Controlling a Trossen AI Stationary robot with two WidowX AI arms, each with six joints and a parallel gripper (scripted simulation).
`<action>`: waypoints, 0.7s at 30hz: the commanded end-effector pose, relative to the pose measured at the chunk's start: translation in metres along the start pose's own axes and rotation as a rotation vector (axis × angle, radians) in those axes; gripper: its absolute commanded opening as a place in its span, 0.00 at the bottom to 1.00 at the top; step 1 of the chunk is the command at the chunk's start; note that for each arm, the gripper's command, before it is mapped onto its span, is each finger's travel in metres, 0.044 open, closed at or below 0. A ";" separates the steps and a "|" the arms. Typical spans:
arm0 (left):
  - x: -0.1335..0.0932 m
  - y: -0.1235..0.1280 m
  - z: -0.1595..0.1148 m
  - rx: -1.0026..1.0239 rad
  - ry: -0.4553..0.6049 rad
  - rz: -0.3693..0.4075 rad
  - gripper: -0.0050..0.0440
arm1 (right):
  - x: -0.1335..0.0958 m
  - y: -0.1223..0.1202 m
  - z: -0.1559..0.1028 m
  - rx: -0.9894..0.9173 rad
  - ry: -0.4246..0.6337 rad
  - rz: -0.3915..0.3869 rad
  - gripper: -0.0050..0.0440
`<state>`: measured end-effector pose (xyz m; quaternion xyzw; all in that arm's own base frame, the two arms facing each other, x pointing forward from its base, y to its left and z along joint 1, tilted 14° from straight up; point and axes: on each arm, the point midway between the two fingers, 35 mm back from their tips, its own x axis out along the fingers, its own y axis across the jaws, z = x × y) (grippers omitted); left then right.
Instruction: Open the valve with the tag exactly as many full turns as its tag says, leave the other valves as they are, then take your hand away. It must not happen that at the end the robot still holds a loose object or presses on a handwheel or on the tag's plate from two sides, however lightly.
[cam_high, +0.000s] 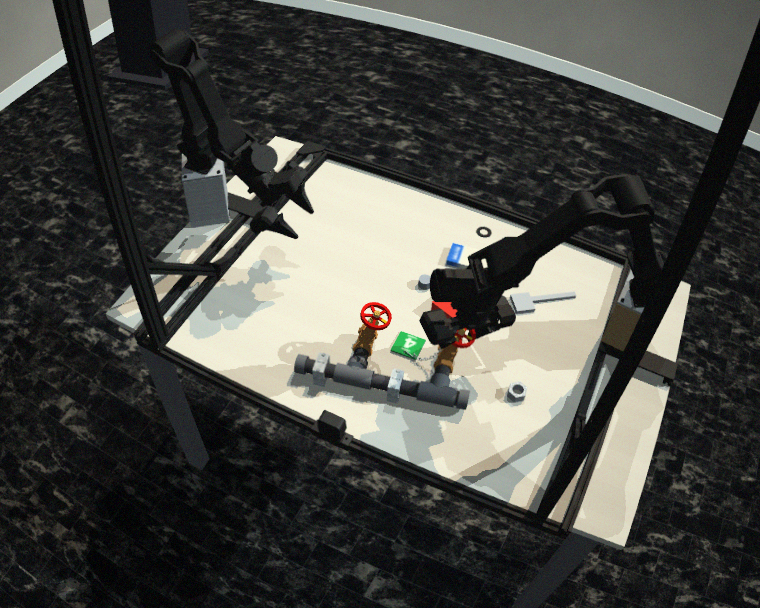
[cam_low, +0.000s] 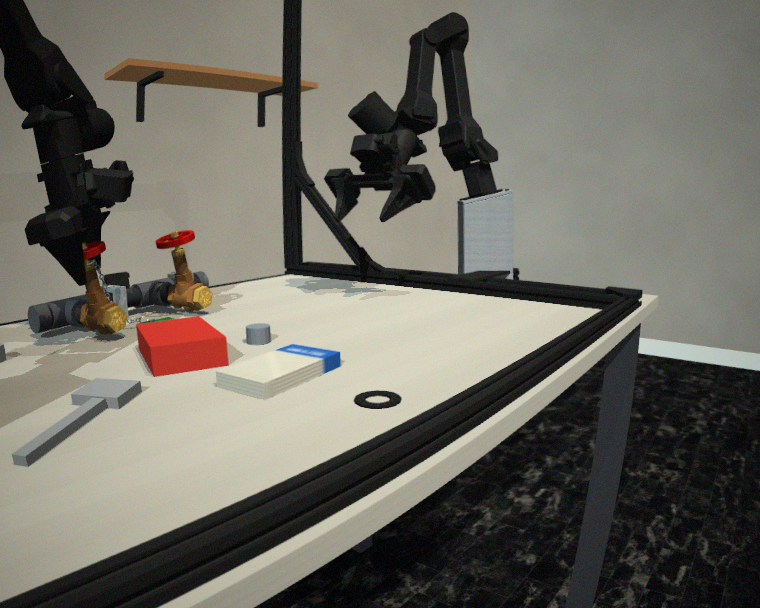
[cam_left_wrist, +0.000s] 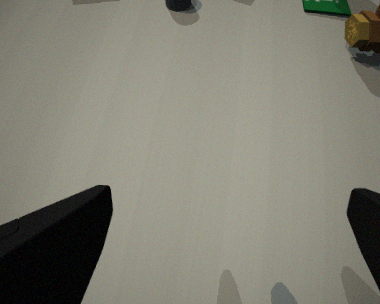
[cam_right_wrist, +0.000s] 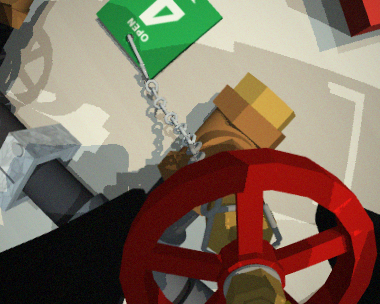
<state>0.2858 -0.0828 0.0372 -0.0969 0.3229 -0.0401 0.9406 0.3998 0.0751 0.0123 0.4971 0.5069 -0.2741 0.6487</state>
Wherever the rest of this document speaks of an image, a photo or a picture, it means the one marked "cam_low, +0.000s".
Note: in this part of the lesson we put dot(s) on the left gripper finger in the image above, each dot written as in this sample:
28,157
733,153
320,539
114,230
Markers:
403,195
345,201

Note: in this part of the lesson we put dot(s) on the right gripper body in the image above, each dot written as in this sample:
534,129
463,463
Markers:
60,179

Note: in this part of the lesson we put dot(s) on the grey cylinder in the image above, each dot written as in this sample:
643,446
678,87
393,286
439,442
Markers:
258,334

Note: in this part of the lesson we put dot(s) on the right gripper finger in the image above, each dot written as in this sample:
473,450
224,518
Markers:
94,232
69,254

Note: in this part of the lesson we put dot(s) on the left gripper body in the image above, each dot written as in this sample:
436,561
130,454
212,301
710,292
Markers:
380,172

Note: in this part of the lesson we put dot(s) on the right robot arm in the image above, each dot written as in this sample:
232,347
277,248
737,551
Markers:
37,73

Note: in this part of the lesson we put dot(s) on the red block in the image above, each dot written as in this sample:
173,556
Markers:
181,345

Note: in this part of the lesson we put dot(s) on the black rubber washer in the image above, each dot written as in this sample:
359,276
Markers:
395,399

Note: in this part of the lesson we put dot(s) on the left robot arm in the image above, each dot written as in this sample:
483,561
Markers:
460,140

